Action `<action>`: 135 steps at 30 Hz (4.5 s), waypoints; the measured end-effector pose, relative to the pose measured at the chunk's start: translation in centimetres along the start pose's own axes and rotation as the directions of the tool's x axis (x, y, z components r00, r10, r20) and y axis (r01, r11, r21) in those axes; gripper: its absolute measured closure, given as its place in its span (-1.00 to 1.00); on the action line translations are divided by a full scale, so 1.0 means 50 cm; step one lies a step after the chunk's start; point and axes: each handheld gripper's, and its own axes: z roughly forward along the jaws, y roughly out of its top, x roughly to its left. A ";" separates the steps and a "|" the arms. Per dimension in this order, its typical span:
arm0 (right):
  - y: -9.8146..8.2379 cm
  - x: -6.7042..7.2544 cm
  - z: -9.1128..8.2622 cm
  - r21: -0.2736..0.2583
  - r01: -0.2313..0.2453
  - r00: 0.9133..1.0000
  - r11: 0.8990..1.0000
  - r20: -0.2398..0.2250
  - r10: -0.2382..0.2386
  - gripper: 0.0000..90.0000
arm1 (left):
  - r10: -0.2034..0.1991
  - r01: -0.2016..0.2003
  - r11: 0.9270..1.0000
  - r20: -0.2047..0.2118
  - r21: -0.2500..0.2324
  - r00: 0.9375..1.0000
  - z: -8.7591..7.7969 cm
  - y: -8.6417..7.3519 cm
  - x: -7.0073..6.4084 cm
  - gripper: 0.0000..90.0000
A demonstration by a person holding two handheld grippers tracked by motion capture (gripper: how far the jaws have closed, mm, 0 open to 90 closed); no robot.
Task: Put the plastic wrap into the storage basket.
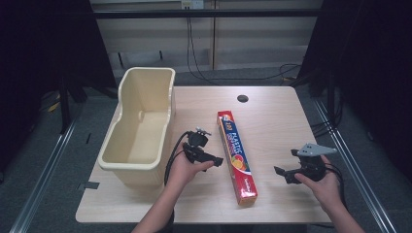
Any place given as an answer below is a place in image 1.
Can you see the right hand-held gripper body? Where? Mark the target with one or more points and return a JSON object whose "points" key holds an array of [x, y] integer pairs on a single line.
{"points": [[312, 166]]}

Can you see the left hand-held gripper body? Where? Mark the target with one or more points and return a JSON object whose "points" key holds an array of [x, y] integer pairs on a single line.
{"points": [[196, 139]]}

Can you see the red plastic wrap box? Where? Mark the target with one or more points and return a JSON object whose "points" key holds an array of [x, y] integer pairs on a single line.
{"points": [[236, 155]]}

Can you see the cream plastic bin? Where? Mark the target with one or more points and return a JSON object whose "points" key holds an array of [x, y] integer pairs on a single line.
{"points": [[145, 132]]}

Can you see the person's right hand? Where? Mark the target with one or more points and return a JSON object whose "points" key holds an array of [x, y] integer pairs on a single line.
{"points": [[325, 191]]}

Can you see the person's left hand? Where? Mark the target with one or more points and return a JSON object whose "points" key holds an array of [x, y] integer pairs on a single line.
{"points": [[183, 174]]}

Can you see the black tape strip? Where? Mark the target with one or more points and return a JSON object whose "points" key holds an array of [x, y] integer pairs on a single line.
{"points": [[88, 185]]}

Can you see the black curtain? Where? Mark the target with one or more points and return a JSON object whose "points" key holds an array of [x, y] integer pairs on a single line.
{"points": [[372, 64], [32, 64]]}

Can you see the black horizontal bar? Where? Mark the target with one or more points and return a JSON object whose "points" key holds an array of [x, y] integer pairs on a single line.
{"points": [[207, 13]]}

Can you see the black metal stand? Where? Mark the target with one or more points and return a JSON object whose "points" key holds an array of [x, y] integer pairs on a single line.
{"points": [[64, 103]]}

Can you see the aluminium floor rail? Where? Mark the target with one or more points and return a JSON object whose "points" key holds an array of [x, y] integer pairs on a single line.
{"points": [[356, 171], [42, 181]]}

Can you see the white wall outlet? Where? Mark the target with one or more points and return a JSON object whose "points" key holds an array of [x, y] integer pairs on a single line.
{"points": [[192, 4]]}

